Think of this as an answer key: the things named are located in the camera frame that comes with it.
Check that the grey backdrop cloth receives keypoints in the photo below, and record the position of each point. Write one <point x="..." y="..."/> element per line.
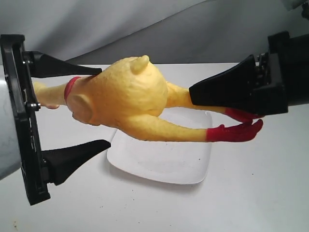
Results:
<point x="169" y="31"/>

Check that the yellow rubber chicken toy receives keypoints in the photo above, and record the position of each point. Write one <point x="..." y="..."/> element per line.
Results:
<point x="131" y="94"/>

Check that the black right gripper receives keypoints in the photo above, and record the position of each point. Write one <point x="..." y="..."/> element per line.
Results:
<point x="282" y="81"/>

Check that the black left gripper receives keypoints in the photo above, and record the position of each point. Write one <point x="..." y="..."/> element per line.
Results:
<point x="50" y="166"/>

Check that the white square plate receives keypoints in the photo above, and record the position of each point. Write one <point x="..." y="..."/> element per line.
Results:
<point x="182" y="163"/>

